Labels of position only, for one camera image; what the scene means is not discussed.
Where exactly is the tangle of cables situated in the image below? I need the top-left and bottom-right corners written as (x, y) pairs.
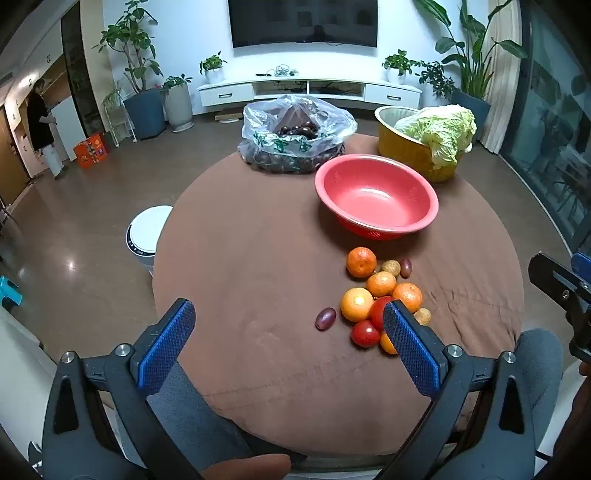
top-left (256, 65), bottom-right (300, 78)

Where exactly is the plant in grey pot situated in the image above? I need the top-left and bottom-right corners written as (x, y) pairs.
top-left (161, 74), bottom-right (194, 133)

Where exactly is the napa cabbage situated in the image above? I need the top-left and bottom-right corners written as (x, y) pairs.
top-left (393, 104), bottom-right (477, 171)

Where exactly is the red tomato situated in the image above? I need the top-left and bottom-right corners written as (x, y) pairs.
top-left (369, 296), bottom-right (395, 330)
top-left (351, 320), bottom-right (381, 348)

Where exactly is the beige curtain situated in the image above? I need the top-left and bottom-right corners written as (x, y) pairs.
top-left (480, 0), bottom-right (533, 153)

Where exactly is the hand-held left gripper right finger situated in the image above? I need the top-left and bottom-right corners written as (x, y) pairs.
top-left (376, 300), bottom-right (548, 480)

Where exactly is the small orange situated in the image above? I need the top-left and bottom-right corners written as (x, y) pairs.
top-left (366, 271), bottom-right (398, 297)
top-left (392, 282), bottom-right (424, 315)

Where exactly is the clear plastic bag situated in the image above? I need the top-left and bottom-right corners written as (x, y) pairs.
top-left (238, 95), bottom-right (357, 175)

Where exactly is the pile of dark fruits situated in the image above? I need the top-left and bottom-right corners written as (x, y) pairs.
top-left (276, 121), bottom-right (320, 140)

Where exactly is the wall television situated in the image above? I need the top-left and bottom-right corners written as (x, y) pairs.
top-left (228, 0), bottom-right (378, 49)

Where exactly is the white television cabinet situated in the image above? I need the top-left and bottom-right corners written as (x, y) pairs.
top-left (198, 76), bottom-right (423, 112)

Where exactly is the yellowish orange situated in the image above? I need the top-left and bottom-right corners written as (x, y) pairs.
top-left (341, 287), bottom-right (375, 322)

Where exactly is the person's right leg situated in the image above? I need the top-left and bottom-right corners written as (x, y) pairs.
top-left (505, 329), bottom-right (565, 457)

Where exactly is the metal wire rack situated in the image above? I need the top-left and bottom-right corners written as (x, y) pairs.
top-left (102, 83), bottom-right (138, 148)

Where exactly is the red plastic basin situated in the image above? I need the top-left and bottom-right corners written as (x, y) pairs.
top-left (315, 154), bottom-right (439, 241)

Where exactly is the small plant in white pot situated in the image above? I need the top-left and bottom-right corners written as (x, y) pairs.
top-left (382, 50), bottom-right (413, 85)
top-left (199, 52), bottom-right (228, 85)

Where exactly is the reddish orange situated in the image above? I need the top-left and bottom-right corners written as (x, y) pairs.
top-left (346, 247), bottom-right (378, 279)

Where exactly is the yellow basin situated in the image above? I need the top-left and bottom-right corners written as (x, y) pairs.
top-left (374, 106), bottom-right (472, 184)

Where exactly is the white round appliance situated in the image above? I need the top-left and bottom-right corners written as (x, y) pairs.
top-left (126, 205), bottom-right (174, 278)

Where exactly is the large-leaf plant in blue pot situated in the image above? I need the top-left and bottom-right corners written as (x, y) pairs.
top-left (413, 0), bottom-right (528, 141)

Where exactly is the person's left leg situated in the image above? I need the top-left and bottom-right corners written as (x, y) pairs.
top-left (147, 364), bottom-right (308, 472)

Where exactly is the person's leg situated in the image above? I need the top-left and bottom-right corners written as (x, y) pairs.
top-left (505, 329), bottom-right (565, 457)
top-left (147, 364), bottom-right (308, 472)

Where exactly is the blue plastic stool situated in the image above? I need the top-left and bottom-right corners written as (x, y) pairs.
top-left (0, 275), bottom-right (24, 311)

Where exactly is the bushy green plant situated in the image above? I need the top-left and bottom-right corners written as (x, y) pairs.
top-left (411, 60), bottom-right (456, 100)

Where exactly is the orange cardboard box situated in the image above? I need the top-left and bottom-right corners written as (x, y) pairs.
top-left (74, 132), bottom-right (110, 169)

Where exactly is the tall plant in blue pot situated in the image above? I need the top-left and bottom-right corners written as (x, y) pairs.
top-left (95, 0), bottom-right (167, 140)

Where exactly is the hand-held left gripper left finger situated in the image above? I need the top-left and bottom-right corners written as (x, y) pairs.
top-left (41, 298), bottom-right (197, 480)

